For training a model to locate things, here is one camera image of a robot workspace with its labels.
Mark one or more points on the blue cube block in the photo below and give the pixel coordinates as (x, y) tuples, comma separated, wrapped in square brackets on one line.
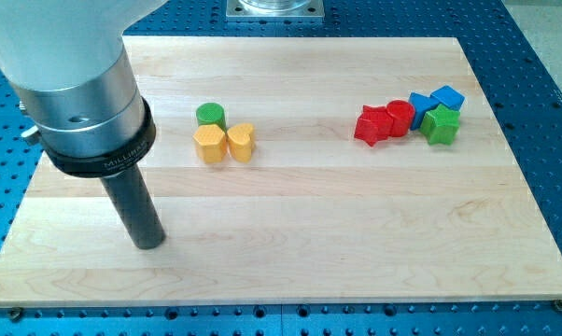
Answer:
[(449, 97)]

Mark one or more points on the blue arrow-shaped block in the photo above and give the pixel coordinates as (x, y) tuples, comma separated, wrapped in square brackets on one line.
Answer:
[(422, 104)]

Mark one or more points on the light wooden board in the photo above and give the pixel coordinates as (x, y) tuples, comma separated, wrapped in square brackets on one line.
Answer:
[(316, 216)]

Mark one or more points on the yellow hexagon block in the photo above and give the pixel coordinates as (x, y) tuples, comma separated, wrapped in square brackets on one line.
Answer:
[(210, 143)]

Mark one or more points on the red cylinder block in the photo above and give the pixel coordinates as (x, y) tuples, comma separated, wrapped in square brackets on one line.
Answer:
[(402, 114)]

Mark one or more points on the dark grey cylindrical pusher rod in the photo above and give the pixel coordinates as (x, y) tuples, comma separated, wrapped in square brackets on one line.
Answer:
[(128, 193)]

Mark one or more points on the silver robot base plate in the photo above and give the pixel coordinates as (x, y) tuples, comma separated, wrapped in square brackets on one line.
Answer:
[(275, 10)]

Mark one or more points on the yellow heart block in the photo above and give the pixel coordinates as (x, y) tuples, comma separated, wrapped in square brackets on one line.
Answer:
[(241, 141)]

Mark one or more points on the green cylinder block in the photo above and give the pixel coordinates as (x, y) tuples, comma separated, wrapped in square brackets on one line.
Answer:
[(211, 113)]

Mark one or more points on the blue perforated metal table plate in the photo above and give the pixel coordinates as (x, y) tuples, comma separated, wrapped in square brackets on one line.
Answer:
[(518, 87)]

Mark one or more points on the green star block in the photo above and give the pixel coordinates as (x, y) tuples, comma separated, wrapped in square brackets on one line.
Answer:
[(440, 125)]

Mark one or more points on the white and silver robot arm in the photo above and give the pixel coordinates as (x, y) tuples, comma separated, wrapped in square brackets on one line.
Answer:
[(67, 62)]

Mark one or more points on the red star block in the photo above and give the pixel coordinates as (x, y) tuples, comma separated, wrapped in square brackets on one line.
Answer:
[(373, 125)]

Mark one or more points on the black round tool flange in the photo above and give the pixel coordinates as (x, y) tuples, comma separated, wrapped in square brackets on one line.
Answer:
[(110, 163)]

